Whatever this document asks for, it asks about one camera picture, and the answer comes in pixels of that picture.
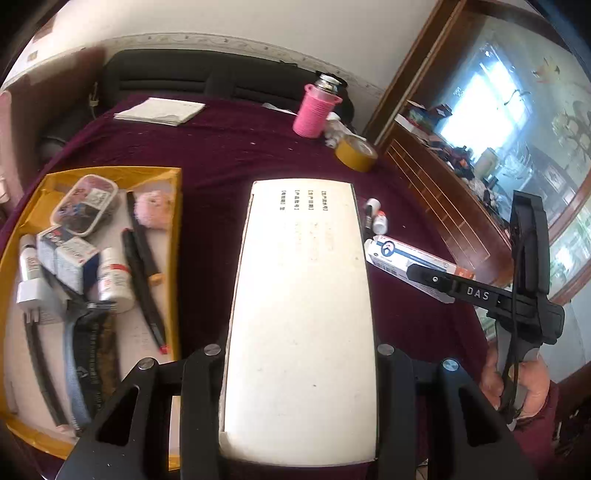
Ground orange white ointment box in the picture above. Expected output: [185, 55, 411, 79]
[363, 234, 476, 305]

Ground white charger plug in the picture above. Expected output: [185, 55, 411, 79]
[16, 279, 65, 326]

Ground small white blue medicine box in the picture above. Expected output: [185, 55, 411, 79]
[36, 225, 70, 278]
[54, 237, 101, 296]

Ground black curved cable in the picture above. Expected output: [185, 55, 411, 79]
[22, 318, 70, 428]

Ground pink sleeved metal bottle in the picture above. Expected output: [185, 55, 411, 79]
[293, 74, 347, 139]

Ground clear plastic lidded box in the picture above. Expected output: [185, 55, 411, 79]
[50, 174, 118, 237]

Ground wooden brick-pattern partition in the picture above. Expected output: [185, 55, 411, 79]
[360, 0, 591, 315]

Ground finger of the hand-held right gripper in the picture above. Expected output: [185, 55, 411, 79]
[405, 262, 513, 310]

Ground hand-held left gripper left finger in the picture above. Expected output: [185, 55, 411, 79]
[55, 344, 227, 480]

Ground purple tablecloth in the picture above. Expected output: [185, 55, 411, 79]
[0, 92, 509, 480]

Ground yellow cardboard tray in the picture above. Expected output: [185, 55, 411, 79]
[0, 166, 183, 472]

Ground pile of dark assorted clutter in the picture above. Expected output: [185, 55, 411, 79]
[394, 99, 513, 222]

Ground person's right hand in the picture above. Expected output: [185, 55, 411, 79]
[479, 346, 551, 431]

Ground black sofa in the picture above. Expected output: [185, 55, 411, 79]
[99, 48, 356, 123]

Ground black pen with red tip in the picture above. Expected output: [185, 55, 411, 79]
[121, 228, 168, 355]

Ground pink fluffy ball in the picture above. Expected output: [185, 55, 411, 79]
[133, 190, 172, 228]

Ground person's right forearm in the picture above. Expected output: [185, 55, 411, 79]
[510, 383, 578, 467]

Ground white thermos jug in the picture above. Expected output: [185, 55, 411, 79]
[473, 148, 499, 182]

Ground folded white paper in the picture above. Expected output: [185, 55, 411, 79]
[113, 97, 206, 127]

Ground white pill bottle red label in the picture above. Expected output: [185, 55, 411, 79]
[97, 247, 136, 313]

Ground large cream medicine box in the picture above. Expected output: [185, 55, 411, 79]
[218, 178, 379, 466]

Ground small white spray bottle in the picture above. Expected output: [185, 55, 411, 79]
[18, 234, 40, 282]

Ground yellow tape roll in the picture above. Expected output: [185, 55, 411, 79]
[335, 135, 379, 174]

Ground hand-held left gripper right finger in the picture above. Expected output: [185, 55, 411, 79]
[374, 344, 539, 480]

